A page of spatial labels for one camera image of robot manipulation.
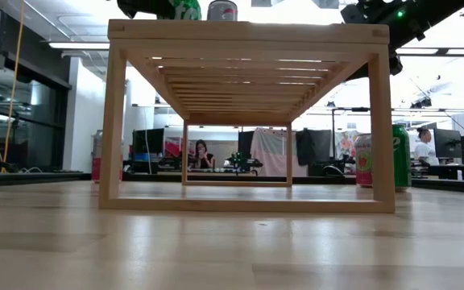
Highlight wooden slatted shelf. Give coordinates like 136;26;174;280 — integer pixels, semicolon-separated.
97;19;396;214

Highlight Celsius Peach Vibe can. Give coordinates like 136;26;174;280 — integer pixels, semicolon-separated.
206;0;239;23

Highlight red and silver can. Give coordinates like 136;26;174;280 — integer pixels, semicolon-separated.
91;129;105;184

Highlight floral patterned cloth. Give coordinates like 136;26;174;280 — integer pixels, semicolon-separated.
333;130;356;160

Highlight pale pink cloth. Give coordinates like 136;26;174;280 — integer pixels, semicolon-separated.
251;127;288;177

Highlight black track spotlight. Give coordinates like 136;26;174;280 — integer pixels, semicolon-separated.
407;95;433;110

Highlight black cloth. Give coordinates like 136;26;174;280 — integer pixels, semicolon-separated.
295;128;333;177

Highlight red panel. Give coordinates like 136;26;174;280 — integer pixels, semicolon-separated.
163;136;184;159

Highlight black background desk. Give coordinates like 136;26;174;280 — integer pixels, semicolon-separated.
412;163;464;182

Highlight ceiling strip lamp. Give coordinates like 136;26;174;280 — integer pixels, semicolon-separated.
48;41;110;51
395;47;464;56

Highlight person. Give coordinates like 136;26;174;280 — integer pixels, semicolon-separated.
412;127;439;166
193;139;216;169

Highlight black device with green lights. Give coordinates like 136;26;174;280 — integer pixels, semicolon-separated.
226;151;263;176

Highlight black aluminium rig frame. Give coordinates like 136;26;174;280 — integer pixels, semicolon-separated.
0;171;464;196

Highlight pink strawberry soda can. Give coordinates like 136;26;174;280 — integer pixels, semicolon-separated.
354;133;375;188

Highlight black framed glass partition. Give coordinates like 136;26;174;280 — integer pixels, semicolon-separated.
0;0;72;174

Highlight green Sprite can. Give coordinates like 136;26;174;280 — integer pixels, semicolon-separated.
155;0;203;21
391;123;413;191

